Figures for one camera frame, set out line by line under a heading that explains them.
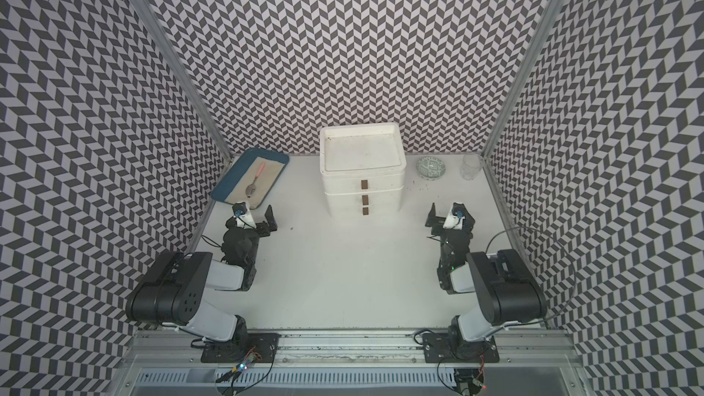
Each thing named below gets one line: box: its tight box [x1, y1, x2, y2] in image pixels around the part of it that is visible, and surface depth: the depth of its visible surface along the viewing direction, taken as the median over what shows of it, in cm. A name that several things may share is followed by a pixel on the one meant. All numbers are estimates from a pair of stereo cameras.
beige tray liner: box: [224, 156, 286, 210], surface depth 110 cm
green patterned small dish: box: [416, 155, 447, 179], surface depth 114 cm
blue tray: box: [210, 147, 290, 210], surface depth 111 cm
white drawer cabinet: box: [319, 122, 407, 217], surface depth 88 cm
